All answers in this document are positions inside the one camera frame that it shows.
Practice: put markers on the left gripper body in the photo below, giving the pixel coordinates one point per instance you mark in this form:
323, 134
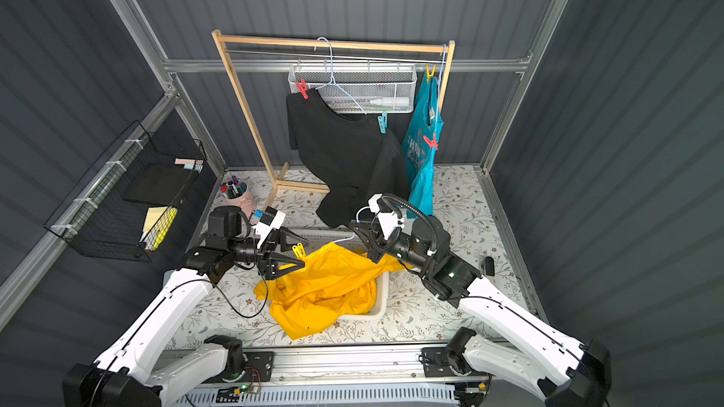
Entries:
266, 254

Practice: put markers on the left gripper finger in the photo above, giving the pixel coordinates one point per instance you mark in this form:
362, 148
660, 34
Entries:
276, 266
284, 237

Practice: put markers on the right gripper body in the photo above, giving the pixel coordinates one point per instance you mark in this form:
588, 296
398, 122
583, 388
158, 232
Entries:
375, 238

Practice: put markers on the yellow clothespin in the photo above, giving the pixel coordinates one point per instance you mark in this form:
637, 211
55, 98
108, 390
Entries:
299, 251
430, 71

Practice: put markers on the yellow t-shirt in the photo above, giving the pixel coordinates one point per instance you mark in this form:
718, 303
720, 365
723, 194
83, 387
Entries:
335, 282

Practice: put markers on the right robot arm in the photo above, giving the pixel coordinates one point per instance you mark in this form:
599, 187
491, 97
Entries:
558, 369

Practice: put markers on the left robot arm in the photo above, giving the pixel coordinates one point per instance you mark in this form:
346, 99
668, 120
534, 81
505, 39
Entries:
125, 373

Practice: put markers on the white perforated laundry basket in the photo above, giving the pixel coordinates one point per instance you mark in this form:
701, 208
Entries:
319, 237

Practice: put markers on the pink pen cup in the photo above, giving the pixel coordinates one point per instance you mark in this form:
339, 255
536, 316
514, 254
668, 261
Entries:
236, 193

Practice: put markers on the teal t-shirt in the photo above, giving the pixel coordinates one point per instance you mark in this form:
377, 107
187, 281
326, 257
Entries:
419, 157

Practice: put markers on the black t-shirt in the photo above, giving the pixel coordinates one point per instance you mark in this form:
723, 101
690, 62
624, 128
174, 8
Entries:
353, 158

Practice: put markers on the yellow notepad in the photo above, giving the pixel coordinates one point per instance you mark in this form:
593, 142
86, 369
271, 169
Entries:
158, 222

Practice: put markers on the teal clothespin on black shirt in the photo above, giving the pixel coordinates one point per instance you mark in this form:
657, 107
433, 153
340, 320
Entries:
382, 120

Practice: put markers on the white tube in mesh basket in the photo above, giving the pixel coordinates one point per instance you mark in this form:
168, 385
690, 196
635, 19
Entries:
391, 104

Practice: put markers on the red clothespin on black shirt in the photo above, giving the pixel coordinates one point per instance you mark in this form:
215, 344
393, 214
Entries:
302, 88

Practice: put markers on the yellow clothespin on teal shirt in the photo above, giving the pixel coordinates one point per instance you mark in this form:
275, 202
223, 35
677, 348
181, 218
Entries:
430, 71

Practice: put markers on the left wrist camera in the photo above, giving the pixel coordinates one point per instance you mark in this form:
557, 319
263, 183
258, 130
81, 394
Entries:
269, 220

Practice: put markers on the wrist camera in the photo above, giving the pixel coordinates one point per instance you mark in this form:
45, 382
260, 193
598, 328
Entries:
388, 209
269, 220

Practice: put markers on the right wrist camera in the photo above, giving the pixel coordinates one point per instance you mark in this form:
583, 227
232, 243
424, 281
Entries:
388, 209

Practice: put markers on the black notebook in wall basket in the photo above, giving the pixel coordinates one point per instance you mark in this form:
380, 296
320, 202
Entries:
160, 185

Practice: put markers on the black wire wall basket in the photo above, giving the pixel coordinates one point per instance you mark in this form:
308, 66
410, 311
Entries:
128, 209

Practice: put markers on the blue wire hanger black shirt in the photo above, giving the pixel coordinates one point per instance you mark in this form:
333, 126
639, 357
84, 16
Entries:
333, 81

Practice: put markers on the white wire mesh basket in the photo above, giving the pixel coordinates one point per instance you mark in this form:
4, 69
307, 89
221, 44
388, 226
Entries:
364, 81

